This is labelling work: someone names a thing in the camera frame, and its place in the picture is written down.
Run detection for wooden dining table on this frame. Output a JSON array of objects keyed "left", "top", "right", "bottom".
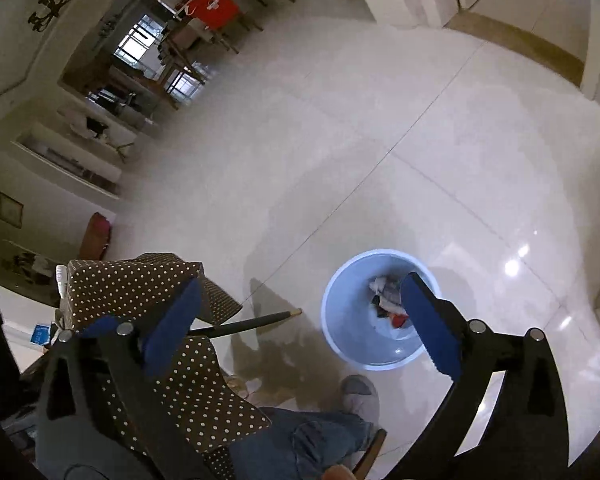
[{"left": 157, "top": 12, "right": 216, "bottom": 108}]

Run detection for light blue plastic bucket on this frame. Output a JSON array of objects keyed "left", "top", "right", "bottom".
[{"left": 321, "top": 249, "right": 443, "bottom": 372}]

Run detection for person's leg in jeans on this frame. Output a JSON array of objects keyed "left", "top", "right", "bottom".
[{"left": 229, "top": 406, "right": 377, "bottom": 480}]

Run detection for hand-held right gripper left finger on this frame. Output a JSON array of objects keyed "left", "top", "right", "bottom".
[{"left": 35, "top": 276, "right": 216, "bottom": 480}]

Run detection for person's grey shoe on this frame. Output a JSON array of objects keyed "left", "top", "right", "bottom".
[{"left": 340, "top": 374, "right": 381, "bottom": 428}]

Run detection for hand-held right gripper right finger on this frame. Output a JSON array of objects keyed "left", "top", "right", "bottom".
[{"left": 392, "top": 271, "right": 572, "bottom": 480}]

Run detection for chair with red cover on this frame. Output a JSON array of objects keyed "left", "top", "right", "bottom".
[{"left": 184, "top": 0, "right": 242, "bottom": 32}]

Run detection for light framed picture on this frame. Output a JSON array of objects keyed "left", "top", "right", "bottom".
[{"left": 0, "top": 192, "right": 24, "bottom": 229}]

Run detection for black chandelier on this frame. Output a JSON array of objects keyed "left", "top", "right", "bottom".
[{"left": 27, "top": 0, "right": 74, "bottom": 32}]

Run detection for white wall shelf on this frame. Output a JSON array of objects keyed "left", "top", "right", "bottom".
[{"left": 11, "top": 131, "right": 122, "bottom": 200}]

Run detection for clothes inside bucket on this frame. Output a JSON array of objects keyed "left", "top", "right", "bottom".
[{"left": 369, "top": 275, "right": 406, "bottom": 298}]

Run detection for brown polka dot tablecloth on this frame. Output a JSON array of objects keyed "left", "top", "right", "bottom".
[{"left": 65, "top": 252, "right": 273, "bottom": 480}]

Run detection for black table leg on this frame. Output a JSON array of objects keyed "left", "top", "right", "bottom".
[{"left": 187, "top": 310, "right": 302, "bottom": 339}]

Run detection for wooden chair leg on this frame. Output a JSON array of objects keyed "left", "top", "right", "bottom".
[{"left": 352, "top": 428, "right": 387, "bottom": 479}]

